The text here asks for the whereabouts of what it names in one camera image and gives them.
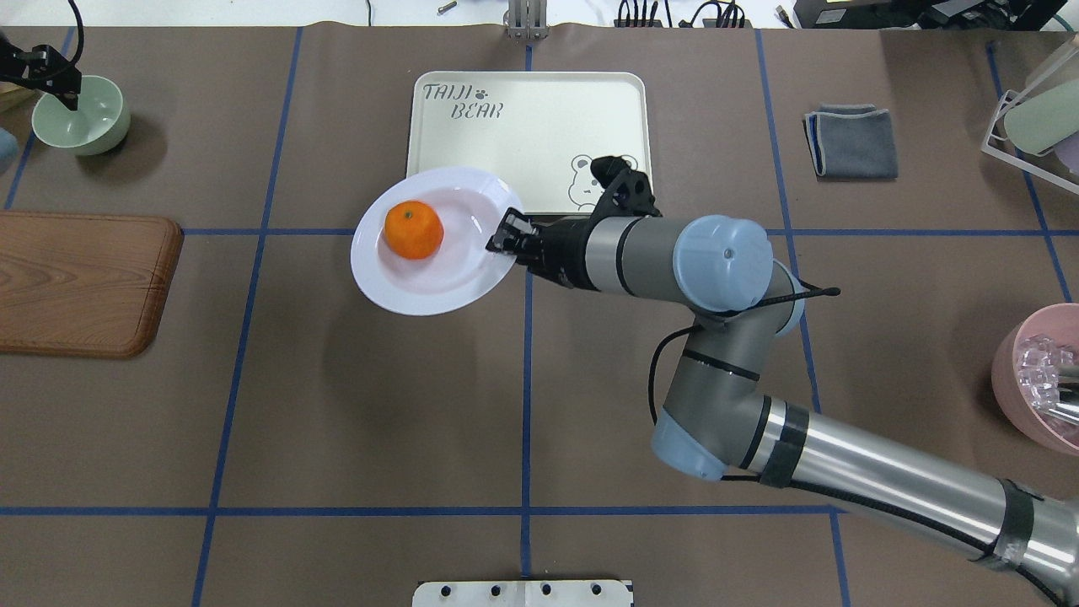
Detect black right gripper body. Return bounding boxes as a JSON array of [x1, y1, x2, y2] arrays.
[[506, 218, 596, 289]]

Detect orange mandarin fruit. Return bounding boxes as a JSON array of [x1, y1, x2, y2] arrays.
[[383, 201, 446, 261]]

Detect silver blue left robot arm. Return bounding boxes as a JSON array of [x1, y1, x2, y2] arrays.
[[0, 128, 21, 174]]

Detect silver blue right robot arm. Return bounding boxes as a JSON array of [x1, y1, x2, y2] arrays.
[[525, 232, 1076, 606]]

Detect cream bear print tray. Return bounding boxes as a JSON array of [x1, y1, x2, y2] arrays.
[[407, 72, 652, 215]]

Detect grey folded cloth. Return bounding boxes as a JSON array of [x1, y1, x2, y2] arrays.
[[804, 104, 900, 180]]

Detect green ceramic bowl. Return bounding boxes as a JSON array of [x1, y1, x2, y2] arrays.
[[31, 74, 132, 155]]

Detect brown wooden cutting board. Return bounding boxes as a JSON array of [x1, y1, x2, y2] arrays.
[[1, 211, 185, 360]]

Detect clear ice cubes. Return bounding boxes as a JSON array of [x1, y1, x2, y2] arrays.
[[1014, 334, 1076, 414]]

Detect pink bowl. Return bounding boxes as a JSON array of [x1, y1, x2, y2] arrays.
[[991, 303, 1078, 457]]

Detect metal scoop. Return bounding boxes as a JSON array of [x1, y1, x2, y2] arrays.
[[1040, 365, 1078, 426]]

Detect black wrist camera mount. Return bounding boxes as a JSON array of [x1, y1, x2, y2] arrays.
[[589, 155, 663, 223]]

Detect aluminium frame post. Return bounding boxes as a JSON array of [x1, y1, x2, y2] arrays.
[[502, 0, 550, 43]]

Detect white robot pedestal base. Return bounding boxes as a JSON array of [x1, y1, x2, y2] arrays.
[[411, 579, 636, 606]]

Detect white wire cup rack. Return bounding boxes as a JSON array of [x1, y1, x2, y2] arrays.
[[981, 35, 1079, 201]]

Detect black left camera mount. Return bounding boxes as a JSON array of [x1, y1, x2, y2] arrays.
[[1, 35, 83, 112]]

